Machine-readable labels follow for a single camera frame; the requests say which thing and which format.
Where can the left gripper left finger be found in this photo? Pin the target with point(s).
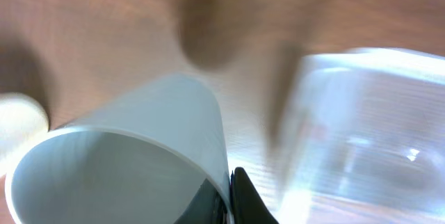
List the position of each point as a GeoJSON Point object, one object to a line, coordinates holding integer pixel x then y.
{"type": "Point", "coordinates": [206, 207]}

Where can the white plastic cup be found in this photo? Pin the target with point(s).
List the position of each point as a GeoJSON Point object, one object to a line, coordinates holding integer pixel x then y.
{"type": "Point", "coordinates": [23, 122]}

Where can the grey plastic cup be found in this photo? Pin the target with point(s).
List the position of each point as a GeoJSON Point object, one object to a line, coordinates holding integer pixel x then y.
{"type": "Point", "coordinates": [138, 159]}

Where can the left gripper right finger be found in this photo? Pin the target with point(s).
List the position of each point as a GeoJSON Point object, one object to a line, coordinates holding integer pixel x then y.
{"type": "Point", "coordinates": [247, 205]}

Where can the clear plastic storage container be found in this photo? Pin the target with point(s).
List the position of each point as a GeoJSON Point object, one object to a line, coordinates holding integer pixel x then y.
{"type": "Point", "coordinates": [361, 139]}

